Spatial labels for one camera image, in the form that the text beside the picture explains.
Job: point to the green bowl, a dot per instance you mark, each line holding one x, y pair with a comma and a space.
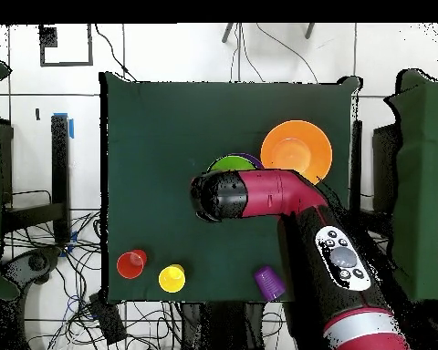
231, 164

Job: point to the dark green tablecloth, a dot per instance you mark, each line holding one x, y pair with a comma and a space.
168, 127

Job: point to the yellow cup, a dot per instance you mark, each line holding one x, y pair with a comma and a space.
171, 280
181, 268

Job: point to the red orange cup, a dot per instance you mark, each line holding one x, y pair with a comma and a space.
129, 266

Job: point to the black metal stand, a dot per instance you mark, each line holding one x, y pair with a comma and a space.
60, 164

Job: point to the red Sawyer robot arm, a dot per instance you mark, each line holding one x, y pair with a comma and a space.
277, 193

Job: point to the black power strip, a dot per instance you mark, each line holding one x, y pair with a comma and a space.
107, 321

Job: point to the purple cup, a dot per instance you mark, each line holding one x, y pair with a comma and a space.
270, 282

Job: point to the gray tripod leg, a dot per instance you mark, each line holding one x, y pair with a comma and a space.
309, 31
227, 33

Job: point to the gray black chair base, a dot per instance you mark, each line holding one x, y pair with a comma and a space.
36, 262

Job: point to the large orange bowl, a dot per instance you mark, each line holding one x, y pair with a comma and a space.
295, 146

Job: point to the purple bowl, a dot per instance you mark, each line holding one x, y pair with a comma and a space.
255, 161

